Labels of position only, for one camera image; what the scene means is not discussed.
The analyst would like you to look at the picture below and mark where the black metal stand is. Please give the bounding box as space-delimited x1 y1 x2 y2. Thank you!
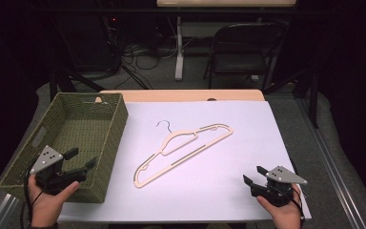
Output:
262 65 321 129
48 68 107 103

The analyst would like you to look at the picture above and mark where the hand-held gripper cable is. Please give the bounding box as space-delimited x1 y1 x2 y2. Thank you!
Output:
20 164 47 229
290 185 307 221

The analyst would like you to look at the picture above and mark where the long aluminium rail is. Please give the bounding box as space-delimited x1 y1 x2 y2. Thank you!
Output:
295 94 366 229

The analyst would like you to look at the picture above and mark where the black folding chair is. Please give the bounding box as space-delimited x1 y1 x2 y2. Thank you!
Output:
202 21 289 92

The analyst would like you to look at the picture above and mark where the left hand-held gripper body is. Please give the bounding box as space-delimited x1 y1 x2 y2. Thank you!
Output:
30 145 89 196

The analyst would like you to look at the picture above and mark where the right hand-held gripper cable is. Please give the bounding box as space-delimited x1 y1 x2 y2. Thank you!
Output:
290 185 307 221

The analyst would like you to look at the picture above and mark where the person's left hand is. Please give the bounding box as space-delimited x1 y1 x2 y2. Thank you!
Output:
28 175 81 228

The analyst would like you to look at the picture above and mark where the short aluminium rail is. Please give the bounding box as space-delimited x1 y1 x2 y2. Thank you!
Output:
0 193 21 229

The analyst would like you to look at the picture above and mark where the bundle of floor cables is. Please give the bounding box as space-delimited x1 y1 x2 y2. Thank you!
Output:
106 17 179 91

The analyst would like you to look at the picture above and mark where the green woven basket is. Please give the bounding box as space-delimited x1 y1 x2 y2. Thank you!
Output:
0 92 130 204

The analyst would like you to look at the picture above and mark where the person's right hand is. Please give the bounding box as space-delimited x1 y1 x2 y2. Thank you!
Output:
255 185 303 229

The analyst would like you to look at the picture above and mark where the white table sheet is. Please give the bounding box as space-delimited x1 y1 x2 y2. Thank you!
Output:
57 100 313 223

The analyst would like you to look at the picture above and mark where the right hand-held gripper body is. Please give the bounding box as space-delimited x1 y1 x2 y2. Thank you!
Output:
250 165 309 208

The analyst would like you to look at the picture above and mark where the light wooden table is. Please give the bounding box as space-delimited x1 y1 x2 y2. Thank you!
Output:
99 89 266 104

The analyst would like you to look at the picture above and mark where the white-legged background table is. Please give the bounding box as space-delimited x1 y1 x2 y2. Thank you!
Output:
155 0 298 82

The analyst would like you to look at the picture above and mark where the beige clothes hanger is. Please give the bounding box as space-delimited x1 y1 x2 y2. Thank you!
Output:
133 119 234 189

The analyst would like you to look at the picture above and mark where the left hand-held gripper cable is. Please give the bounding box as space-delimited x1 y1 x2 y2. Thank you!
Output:
20 164 47 229

